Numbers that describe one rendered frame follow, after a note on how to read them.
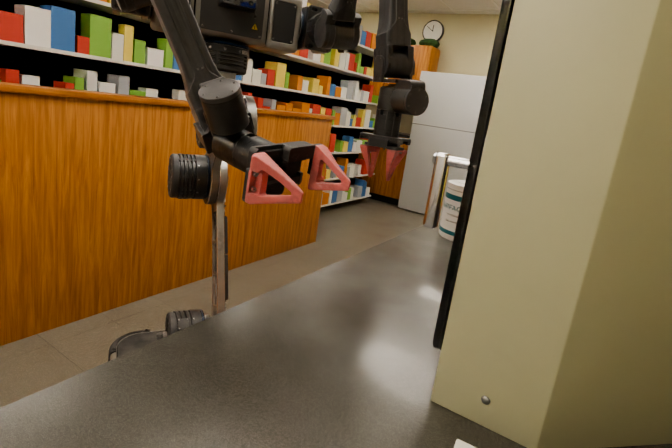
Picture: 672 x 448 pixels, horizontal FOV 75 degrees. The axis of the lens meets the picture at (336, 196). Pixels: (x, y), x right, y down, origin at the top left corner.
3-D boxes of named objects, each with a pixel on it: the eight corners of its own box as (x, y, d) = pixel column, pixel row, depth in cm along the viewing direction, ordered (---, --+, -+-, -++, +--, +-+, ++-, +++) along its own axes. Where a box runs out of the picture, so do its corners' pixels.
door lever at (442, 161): (461, 239, 49) (468, 235, 51) (479, 155, 47) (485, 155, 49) (417, 226, 51) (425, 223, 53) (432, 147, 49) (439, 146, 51)
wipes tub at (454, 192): (492, 240, 120) (503, 187, 117) (480, 249, 109) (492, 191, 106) (446, 227, 127) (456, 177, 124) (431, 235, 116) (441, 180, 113)
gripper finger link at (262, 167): (333, 167, 55) (281, 143, 60) (294, 174, 49) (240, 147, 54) (322, 215, 57) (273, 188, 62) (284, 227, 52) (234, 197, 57)
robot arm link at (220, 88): (246, 119, 74) (198, 137, 71) (228, 55, 66) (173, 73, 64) (275, 153, 66) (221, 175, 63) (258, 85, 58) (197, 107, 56)
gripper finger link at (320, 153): (364, 161, 60) (314, 140, 65) (332, 167, 55) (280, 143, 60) (353, 205, 63) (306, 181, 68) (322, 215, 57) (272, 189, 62)
